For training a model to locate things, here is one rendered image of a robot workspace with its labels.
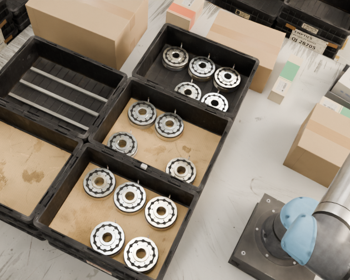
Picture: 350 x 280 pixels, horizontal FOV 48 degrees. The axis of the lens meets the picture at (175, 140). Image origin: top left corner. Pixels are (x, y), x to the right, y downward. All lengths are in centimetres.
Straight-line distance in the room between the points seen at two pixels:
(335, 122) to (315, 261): 94
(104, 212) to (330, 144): 82
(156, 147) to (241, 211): 39
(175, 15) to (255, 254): 110
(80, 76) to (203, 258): 80
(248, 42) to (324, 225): 111
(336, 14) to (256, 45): 98
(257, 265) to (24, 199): 76
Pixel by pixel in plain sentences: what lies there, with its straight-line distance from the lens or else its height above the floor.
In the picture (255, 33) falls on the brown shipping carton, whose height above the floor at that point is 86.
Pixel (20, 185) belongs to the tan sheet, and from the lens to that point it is 136.
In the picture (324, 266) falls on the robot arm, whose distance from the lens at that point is 69.
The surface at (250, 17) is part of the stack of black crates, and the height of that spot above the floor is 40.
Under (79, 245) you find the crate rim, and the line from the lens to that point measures 115.
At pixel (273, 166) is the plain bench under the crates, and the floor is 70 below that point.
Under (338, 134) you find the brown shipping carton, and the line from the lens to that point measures 155.
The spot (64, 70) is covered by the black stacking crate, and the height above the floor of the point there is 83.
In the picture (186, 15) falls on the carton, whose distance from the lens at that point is 186.
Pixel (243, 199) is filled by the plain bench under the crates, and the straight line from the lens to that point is 148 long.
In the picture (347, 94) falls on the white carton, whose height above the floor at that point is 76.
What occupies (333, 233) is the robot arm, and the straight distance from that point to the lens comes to 70.
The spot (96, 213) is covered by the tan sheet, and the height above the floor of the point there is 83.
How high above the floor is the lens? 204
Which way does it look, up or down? 60 degrees down
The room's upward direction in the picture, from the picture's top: 10 degrees clockwise
